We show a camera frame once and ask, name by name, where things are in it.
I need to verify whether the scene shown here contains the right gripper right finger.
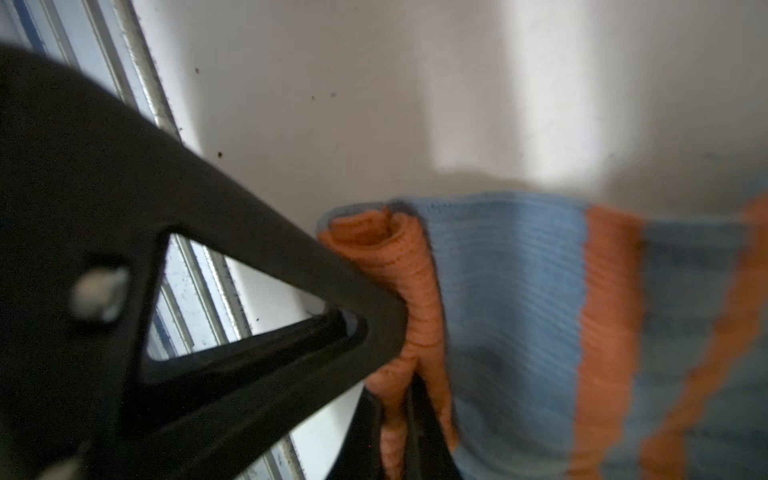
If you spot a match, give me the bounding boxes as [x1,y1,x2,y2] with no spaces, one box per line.
[327,376,461,480]

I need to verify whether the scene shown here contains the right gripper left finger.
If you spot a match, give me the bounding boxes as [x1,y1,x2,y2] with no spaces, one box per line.
[1,45,407,479]

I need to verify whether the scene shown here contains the blue orange striped sock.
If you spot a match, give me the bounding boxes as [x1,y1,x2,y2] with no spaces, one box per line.
[318,193,767,479]

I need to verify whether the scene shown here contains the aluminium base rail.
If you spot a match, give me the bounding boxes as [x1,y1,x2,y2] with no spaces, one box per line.
[0,0,307,480]

